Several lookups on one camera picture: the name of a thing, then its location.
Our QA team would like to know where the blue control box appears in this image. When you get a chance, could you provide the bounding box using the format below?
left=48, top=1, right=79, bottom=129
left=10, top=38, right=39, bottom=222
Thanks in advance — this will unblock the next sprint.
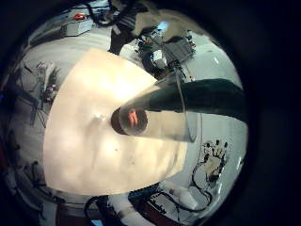
left=128, top=184, right=162, bottom=201

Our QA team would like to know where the brown wooden desk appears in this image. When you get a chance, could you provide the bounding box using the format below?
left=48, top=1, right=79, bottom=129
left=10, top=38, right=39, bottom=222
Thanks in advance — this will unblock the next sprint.
left=137, top=201, right=181, bottom=226

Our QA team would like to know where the grey metal equipment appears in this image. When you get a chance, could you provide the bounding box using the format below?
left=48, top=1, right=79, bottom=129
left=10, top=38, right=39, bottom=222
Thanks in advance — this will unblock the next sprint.
left=163, top=37, right=198, bottom=64

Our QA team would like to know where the grey box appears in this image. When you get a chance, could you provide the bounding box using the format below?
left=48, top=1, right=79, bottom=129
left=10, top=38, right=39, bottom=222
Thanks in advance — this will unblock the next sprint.
left=61, top=18, right=94, bottom=38

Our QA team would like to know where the red small item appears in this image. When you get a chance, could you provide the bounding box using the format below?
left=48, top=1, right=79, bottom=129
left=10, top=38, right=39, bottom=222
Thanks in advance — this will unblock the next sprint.
left=73, top=12, right=87, bottom=22

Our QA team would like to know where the thin black cable bundle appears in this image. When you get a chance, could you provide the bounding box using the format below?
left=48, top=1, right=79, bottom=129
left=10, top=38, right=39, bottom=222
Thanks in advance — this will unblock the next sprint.
left=180, top=160, right=214, bottom=213

